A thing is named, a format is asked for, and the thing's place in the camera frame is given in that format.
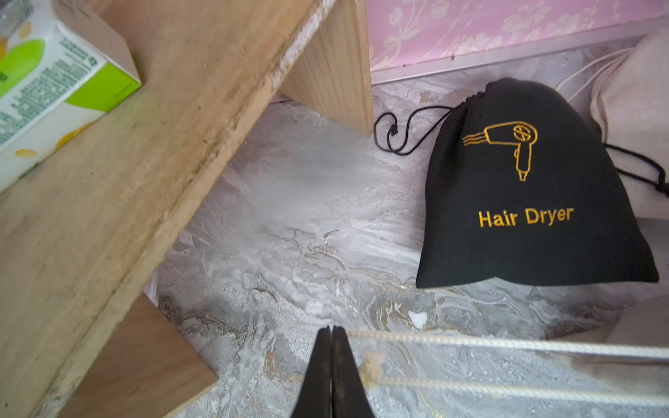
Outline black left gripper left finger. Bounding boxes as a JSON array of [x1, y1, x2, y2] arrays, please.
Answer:
[[291, 327, 332, 418]]

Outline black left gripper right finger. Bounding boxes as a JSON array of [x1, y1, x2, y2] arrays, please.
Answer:
[[331, 326, 375, 418]]

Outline black drawstring bag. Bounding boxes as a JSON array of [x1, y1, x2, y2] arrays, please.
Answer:
[[416, 78, 660, 288]]

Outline beige hair dryer bag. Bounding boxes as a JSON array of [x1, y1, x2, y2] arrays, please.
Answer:
[[556, 28, 668, 220]]

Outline wooden two-tier shelf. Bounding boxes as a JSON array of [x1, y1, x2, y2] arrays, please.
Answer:
[[1, 1, 372, 417]]

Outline green white box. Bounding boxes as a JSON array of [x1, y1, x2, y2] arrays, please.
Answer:
[[1, 1, 142, 190]]

